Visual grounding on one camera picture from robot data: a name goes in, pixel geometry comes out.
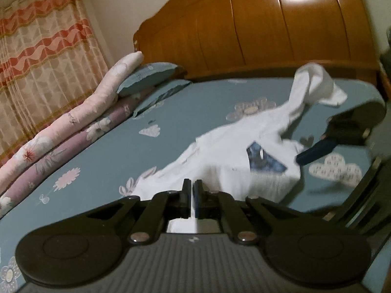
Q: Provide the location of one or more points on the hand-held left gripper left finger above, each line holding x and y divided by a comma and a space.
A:
187, 198

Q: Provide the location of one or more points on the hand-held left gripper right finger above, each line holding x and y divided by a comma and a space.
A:
198, 198

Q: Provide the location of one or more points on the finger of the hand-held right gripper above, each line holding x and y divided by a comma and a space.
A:
314, 153

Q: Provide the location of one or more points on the white t-shirt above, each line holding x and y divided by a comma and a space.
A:
226, 146

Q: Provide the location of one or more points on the blue flowered bed sheet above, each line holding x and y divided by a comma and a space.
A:
107, 152

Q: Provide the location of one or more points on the purple floral quilt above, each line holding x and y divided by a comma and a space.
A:
61, 155

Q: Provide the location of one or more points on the wooden headboard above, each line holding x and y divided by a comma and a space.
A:
259, 30

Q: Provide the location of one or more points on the striped orange curtain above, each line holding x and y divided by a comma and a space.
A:
45, 67

